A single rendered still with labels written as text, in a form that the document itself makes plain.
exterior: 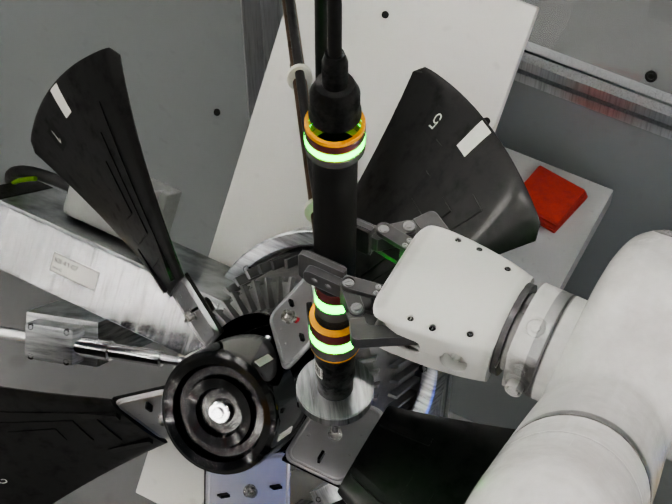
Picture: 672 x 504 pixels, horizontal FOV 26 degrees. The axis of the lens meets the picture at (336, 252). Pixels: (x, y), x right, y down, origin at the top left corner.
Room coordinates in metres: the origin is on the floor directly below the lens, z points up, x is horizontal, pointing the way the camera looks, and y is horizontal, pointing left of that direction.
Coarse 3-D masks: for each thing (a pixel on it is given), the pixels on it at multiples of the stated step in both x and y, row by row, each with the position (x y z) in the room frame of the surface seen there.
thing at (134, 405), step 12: (132, 396) 0.73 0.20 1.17; (144, 396) 0.72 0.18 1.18; (156, 396) 0.72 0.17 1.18; (120, 408) 0.72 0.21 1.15; (132, 408) 0.73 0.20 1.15; (144, 408) 0.73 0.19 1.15; (156, 408) 0.73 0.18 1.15; (144, 420) 0.73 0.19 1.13; (156, 420) 0.73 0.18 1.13; (156, 432) 0.73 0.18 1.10
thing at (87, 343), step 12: (0, 336) 0.86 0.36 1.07; (12, 336) 0.86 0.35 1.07; (24, 336) 0.86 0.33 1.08; (84, 336) 0.85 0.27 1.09; (84, 348) 0.83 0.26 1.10; (96, 348) 0.83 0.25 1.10; (108, 348) 0.83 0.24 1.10; (120, 348) 0.83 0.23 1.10; (132, 348) 0.82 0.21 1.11; (144, 348) 0.82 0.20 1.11; (108, 360) 0.82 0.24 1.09; (132, 360) 0.81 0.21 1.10; (144, 360) 0.81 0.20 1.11; (156, 360) 0.81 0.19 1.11; (168, 360) 0.81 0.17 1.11; (180, 360) 0.80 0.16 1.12
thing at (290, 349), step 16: (304, 288) 0.80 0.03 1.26; (288, 304) 0.79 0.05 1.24; (304, 304) 0.78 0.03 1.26; (272, 320) 0.78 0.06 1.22; (304, 320) 0.76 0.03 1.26; (288, 336) 0.75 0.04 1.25; (304, 336) 0.74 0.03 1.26; (288, 352) 0.73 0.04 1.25; (304, 352) 0.72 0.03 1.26; (288, 368) 0.71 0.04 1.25
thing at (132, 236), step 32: (96, 64) 0.94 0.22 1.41; (64, 96) 0.95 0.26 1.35; (96, 96) 0.92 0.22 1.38; (128, 96) 0.90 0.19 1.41; (32, 128) 0.98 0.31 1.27; (64, 128) 0.95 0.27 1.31; (96, 128) 0.91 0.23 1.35; (128, 128) 0.89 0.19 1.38; (64, 160) 0.95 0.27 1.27; (96, 160) 0.90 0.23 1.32; (128, 160) 0.87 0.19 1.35; (96, 192) 0.91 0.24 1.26; (128, 192) 0.86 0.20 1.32; (128, 224) 0.86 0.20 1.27; (160, 224) 0.82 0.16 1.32; (160, 256) 0.81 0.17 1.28; (160, 288) 0.82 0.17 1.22
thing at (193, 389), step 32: (256, 320) 0.80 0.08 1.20; (224, 352) 0.72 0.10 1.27; (256, 352) 0.73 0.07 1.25; (192, 384) 0.71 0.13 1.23; (224, 384) 0.70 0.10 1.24; (256, 384) 0.69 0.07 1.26; (288, 384) 0.71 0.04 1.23; (192, 416) 0.68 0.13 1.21; (256, 416) 0.67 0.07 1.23; (288, 416) 0.68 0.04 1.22; (192, 448) 0.66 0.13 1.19; (224, 448) 0.66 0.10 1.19; (256, 448) 0.65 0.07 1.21
